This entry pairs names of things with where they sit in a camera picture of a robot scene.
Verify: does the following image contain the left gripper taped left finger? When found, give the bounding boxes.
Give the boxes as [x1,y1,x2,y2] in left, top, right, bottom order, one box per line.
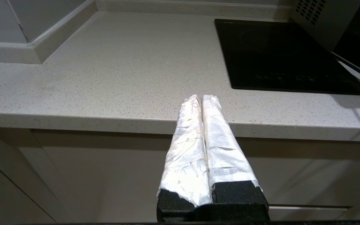
[157,94,212,220]

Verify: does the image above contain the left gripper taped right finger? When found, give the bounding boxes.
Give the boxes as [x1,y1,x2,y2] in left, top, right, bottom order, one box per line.
[201,94,268,208]

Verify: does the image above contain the silver Panasonic microwave oven body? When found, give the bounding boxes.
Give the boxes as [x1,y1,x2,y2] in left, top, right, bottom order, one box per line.
[290,0,360,52]

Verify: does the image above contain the white base cabinet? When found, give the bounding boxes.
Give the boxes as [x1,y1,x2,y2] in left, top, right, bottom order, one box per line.
[0,123,360,225]

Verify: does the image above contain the black induction cooktop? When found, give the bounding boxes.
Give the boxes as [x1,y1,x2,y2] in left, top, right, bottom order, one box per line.
[214,19,360,96]

